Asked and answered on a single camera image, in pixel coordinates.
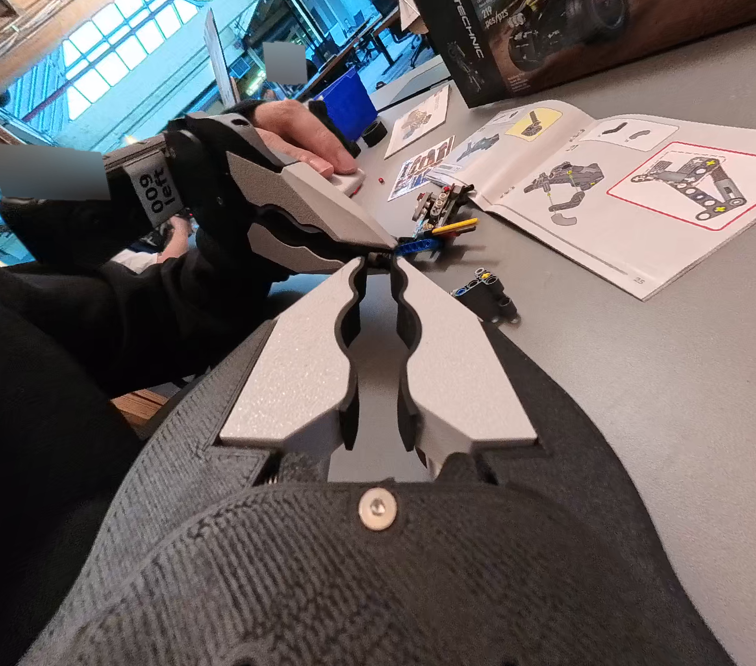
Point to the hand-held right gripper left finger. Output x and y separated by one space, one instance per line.
283 382

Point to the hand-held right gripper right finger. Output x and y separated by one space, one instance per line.
472 382

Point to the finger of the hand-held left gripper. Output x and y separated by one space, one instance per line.
289 249
331 202

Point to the person's left forearm black sleeve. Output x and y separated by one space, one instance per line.
147 317

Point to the black lego tire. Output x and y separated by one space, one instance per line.
374 133

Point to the grey lego chassis assembly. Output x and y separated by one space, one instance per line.
440 205

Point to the yellow lego axle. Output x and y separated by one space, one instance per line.
455 227

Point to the lego instruction booklet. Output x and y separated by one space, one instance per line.
590 240

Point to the person's left hand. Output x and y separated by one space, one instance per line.
295 131

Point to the blue sticker sheet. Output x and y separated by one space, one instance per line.
422 170

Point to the blue plastic storage bin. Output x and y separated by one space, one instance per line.
345 105

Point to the white panel board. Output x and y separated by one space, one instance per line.
218 57

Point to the white paper leaflet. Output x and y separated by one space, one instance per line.
416 122

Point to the long office desk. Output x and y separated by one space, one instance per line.
354 43

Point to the person's black clothing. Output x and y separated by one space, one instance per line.
47 471

